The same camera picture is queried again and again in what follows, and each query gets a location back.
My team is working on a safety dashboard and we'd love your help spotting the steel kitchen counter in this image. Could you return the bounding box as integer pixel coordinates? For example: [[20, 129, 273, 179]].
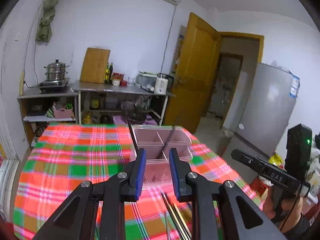
[[71, 80, 175, 125]]

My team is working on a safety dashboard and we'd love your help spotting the right hand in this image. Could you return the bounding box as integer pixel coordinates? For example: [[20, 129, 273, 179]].
[[263, 186, 303, 233]]

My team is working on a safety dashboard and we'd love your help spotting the plaid tablecloth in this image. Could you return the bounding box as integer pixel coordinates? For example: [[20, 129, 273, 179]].
[[12, 122, 264, 240]]

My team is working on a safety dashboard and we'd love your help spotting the light bamboo chopstick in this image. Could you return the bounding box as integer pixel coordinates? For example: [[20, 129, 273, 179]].
[[173, 203, 191, 239]]

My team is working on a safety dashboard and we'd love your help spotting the silver refrigerator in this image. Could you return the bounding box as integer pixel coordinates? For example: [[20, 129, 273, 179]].
[[222, 63, 300, 184]]

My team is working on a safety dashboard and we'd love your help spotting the black chopstick on table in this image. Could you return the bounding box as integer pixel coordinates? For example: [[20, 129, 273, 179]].
[[161, 193, 187, 240]]

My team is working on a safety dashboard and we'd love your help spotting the pink storage box on shelf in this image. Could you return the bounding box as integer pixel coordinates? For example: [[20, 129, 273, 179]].
[[53, 108, 75, 119]]

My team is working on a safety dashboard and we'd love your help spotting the dark chopstick in basket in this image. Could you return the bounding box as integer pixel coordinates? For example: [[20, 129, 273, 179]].
[[124, 110, 139, 153]]

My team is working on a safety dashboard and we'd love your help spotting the pink plastic utensil basket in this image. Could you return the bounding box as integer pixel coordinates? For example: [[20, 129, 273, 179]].
[[132, 125, 193, 187]]

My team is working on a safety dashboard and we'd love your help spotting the wooden side shelf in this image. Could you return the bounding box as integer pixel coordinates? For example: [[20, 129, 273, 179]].
[[17, 86, 80, 148]]

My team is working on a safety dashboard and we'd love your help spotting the wooden door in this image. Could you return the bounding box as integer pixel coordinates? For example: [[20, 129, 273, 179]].
[[163, 12, 221, 133]]

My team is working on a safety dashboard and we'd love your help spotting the induction cooker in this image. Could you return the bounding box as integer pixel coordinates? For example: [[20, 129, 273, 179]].
[[38, 78, 70, 93]]

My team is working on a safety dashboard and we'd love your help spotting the stainless steel steamer pot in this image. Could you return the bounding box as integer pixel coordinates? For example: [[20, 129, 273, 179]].
[[44, 60, 69, 81]]

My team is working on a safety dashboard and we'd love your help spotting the red seasoning jar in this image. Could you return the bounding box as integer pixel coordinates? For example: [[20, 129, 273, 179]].
[[111, 73, 124, 86]]

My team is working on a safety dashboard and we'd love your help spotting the dark oil bottle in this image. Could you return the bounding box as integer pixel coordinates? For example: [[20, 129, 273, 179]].
[[108, 62, 113, 84]]

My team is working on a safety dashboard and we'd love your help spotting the white electric kettle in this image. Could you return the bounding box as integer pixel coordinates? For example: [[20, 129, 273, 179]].
[[154, 73, 169, 95]]

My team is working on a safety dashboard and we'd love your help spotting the wooden cutting board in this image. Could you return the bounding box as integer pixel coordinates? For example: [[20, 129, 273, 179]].
[[80, 48, 111, 83]]

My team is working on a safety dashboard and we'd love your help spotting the green hanging cloth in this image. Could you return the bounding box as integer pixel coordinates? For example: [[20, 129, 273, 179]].
[[36, 0, 59, 43]]

